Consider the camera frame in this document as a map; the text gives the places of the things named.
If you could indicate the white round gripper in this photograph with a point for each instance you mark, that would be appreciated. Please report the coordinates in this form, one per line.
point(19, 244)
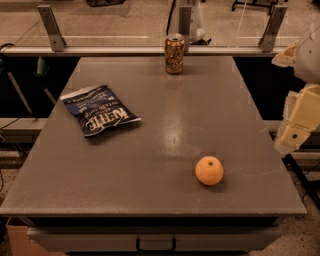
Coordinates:
point(309, 60)

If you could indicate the blue Kettle chip bag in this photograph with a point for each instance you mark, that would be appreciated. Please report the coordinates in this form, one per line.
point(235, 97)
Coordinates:
point(97, 108)

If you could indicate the black stand leg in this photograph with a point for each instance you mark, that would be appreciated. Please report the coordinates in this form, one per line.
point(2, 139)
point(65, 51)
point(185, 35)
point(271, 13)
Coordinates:
point(312, 187)

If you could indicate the orange fruit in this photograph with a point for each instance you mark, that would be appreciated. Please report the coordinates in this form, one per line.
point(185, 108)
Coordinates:
point(209, 170)

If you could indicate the brown soda can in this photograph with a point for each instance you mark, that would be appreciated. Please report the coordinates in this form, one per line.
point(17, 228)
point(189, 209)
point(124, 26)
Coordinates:
point(174, 53)

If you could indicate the grey table drawer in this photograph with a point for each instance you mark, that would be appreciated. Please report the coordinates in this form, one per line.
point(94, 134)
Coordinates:
point(215, 239)

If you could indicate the right metal bracket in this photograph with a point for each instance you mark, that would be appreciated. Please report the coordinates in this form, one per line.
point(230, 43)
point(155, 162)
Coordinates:
point(268, 39)

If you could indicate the metal bracket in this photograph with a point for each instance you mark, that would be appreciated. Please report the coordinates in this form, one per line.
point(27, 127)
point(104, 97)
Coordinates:
point(184, 24)
point(56, 40)
point(268, 39)

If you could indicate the middle metal bracket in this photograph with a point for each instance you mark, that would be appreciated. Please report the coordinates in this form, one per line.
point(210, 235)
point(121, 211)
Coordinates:
point(184, 24)

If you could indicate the black drawer handle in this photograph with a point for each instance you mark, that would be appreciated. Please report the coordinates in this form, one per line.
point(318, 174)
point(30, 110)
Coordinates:
point(155, 245)

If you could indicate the left metal bracket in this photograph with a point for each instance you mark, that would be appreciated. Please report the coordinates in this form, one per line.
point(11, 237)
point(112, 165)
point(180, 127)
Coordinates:
point(56, 40)

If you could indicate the horizontal metal rail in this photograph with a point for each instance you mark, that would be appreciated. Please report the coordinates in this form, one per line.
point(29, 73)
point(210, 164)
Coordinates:
point(134, 51)

